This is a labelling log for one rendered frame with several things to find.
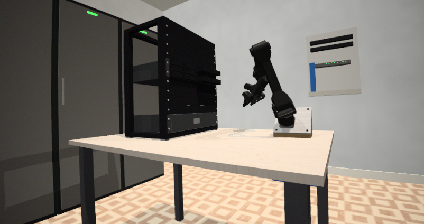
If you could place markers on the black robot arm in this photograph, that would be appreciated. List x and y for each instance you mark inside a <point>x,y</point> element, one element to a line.
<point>264,73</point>

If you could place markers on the black server rack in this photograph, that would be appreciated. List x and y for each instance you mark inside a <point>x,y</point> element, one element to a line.
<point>185,74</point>

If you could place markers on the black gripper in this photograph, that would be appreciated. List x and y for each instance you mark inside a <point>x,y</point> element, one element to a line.
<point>253,97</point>

